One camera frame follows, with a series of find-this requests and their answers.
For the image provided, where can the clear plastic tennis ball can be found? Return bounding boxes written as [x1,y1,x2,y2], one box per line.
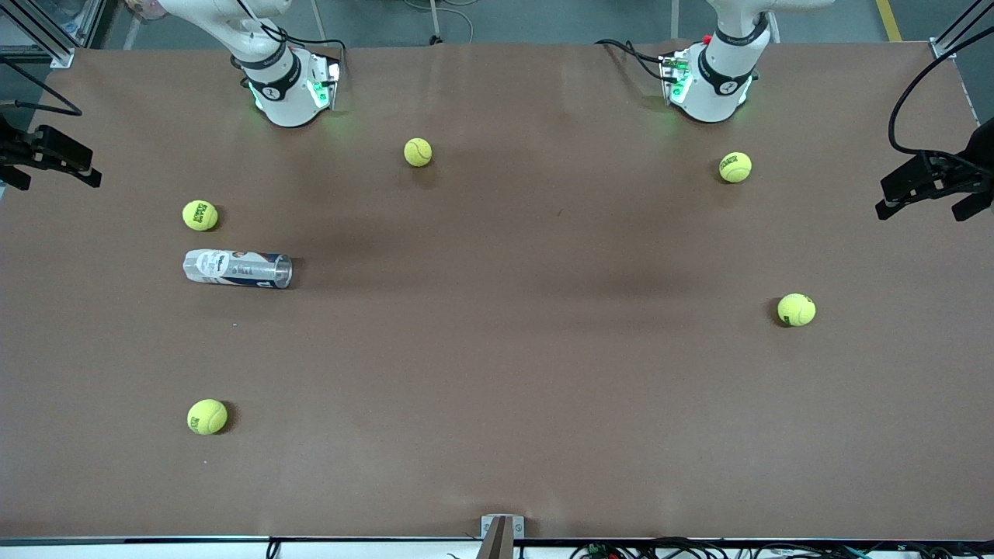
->
[182,248,294,290]

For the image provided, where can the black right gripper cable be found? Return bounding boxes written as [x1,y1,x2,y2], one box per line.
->
[0,56,84,117]

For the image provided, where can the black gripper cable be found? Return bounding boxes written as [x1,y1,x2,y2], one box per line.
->
[0,56,84,117]
[888,27,994,156]

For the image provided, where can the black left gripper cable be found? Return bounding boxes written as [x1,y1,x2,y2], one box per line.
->
[888,27,994,156]

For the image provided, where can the aluminium frame post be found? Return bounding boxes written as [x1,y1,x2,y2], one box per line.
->
[0,0,106,69]
[930,0,994,59]

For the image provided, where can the black right arm base cable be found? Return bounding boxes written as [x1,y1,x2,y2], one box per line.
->
[235,0,348,82]

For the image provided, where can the black arm base cable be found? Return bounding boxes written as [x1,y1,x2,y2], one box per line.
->
[595,37,676,85]
[235,0,348,82]

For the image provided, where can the black left arm base cable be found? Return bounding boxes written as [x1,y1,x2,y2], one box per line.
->
[595,37,676,85]

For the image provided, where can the black cable bundle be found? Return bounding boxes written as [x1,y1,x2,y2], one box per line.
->
[571,536,994,559]

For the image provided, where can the grey metal camera mount bracket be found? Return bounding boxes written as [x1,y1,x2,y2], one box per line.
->
[475,514,525,559]

